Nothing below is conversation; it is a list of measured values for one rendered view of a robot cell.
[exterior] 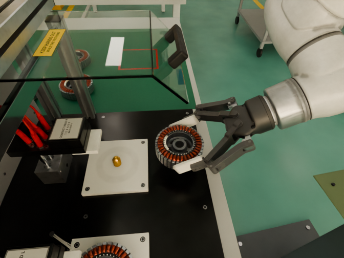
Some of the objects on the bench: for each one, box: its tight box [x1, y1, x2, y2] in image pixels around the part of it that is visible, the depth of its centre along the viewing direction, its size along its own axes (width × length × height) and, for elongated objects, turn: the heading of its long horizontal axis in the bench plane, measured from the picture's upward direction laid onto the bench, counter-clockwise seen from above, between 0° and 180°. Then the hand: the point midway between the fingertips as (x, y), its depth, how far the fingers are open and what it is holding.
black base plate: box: [0, 109, 225, 258], centre depth 47 cm, size 47×64×2 cm
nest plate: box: [81, 139, 148, 196], centre depth 54 cm, size 15×15×1 cm
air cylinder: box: [34, 154, 73, 184], centre depth 51 cm, size 5×8×6 cm
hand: (180, 145), depth 50 cm, fingers closed on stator, 11 cm apart
